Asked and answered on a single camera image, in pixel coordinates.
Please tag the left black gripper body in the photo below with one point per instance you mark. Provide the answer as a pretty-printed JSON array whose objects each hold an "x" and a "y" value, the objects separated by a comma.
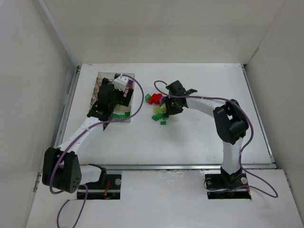
[{"x": 124, "y": 97}]

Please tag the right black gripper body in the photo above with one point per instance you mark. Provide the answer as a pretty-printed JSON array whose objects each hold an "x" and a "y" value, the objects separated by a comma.
[{"x": 171, "y": 109}]

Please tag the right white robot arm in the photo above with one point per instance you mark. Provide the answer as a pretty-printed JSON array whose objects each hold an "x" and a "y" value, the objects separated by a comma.
[{"x": 231, "y": 124}]

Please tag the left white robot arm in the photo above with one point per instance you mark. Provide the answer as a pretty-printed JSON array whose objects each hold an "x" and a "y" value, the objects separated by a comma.
[{"x": 61, "y": 166}]

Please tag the lime lego pile block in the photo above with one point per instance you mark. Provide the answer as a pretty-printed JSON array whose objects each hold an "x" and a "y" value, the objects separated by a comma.
[{"x": 161, "y": 109}]

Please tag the clear compartment organizer tray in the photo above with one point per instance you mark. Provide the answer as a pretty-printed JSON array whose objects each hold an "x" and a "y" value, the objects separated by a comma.
[{"x": 119, "y": 109}]

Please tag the dark green flat lego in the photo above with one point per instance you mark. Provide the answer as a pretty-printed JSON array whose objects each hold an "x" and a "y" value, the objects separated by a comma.
[{"x": 119, "y": 116}]

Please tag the large red lego block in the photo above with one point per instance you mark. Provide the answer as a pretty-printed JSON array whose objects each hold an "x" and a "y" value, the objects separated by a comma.
[{"x": 155, "y": 99}]

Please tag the green lego left of pile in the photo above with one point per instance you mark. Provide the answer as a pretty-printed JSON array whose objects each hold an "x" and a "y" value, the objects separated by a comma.
[{"x": 147, "y": 97}]

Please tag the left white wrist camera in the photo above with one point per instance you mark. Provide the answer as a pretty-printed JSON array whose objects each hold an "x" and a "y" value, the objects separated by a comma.
[{"x": 120, "y": 82}]

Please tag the aluminium rail front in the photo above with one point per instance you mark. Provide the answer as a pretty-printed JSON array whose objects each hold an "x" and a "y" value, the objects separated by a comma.
[{"x": 146, "y": 167}]

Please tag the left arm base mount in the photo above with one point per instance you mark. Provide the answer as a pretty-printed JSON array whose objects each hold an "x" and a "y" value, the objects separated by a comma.
[{"x": 108, "y": 189}]

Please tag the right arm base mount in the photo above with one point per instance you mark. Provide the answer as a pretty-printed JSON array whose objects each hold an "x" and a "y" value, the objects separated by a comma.
[{"x": 217, "y": 188}]

